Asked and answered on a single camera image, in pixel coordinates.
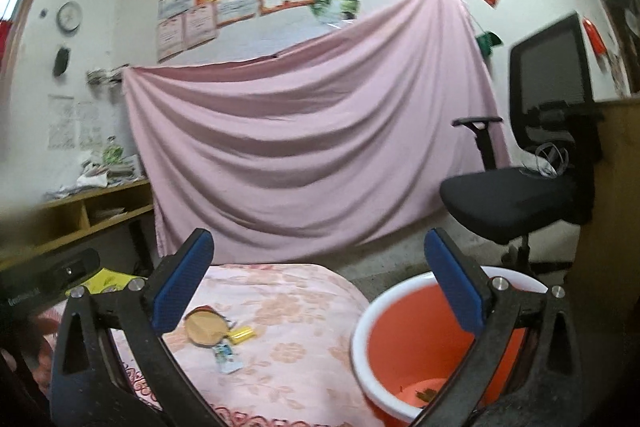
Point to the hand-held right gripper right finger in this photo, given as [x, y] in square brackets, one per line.
[457, 287]

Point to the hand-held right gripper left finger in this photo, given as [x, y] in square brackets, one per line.
[182, 279]

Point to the red plastic bucket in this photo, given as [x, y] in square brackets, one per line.
[415, 347]

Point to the small yellow wrapper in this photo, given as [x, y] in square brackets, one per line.
[242, 335]

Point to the blue white small packet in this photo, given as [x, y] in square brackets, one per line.
[227, 358]

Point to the green scrap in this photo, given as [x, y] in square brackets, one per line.
[425, 392]

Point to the wooden shelf desk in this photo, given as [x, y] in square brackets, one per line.
[75, 232]

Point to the thin stack of papers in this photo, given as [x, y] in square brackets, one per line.
[107, 213]

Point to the black office chair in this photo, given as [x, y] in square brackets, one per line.
[500, 202]

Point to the floral pink quilt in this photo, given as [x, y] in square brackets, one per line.
[280, 307]

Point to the pile of loose papers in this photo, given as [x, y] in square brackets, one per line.
[100, 179]

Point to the glass jar with green contents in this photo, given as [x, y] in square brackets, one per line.
[113, 153]

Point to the wooden cabinet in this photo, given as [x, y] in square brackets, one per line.
[612, 207]

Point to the pink hanging sheet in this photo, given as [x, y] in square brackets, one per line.
[300, 132]

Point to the green hanging cap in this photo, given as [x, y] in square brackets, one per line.
[488, 42]

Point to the red hanging ornament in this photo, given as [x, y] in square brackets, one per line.
[594, 37]

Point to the light green photo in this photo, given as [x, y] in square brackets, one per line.
[346, 9]

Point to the dark green photo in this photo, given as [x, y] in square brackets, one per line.
[321, 2]

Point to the wall calendar sheet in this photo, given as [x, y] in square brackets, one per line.
[61, 122]

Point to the white printed wall paper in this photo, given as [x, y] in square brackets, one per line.
[89, 124]

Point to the round wall clock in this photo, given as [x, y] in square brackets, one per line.
[69, 16]

